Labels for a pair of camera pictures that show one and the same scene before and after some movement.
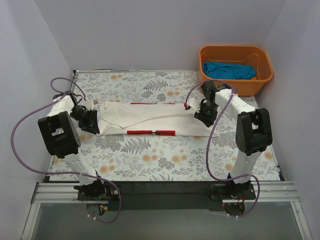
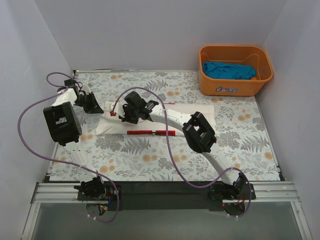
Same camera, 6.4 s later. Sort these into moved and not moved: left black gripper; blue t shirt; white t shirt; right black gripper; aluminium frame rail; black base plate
Moved: right black gripper; left black gripper
Not moved: white t shirt; black base plate; aluminium frame rail; blue t shirt
